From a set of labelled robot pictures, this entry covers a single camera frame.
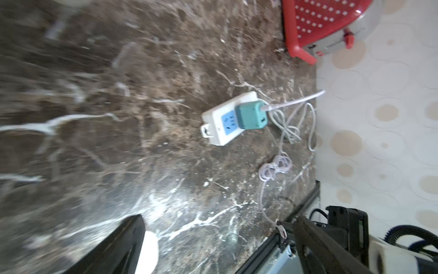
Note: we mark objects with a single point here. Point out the red chrome toaster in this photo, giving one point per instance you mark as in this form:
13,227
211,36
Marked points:
314,28

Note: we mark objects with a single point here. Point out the teal USB wall charger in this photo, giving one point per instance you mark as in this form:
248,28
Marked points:
250,116

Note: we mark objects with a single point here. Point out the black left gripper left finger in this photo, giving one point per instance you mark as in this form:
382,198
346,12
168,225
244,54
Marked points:
118,253

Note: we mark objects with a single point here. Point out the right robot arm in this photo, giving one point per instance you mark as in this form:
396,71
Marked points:
402,250

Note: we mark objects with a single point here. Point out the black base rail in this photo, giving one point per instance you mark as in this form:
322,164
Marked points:
276,256

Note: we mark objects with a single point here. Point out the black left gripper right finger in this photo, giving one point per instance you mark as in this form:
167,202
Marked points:
321,250

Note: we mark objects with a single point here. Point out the white earbud charging case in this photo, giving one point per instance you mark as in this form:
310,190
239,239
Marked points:
149,254

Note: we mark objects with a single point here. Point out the white power strip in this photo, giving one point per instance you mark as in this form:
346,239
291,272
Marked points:
220,124

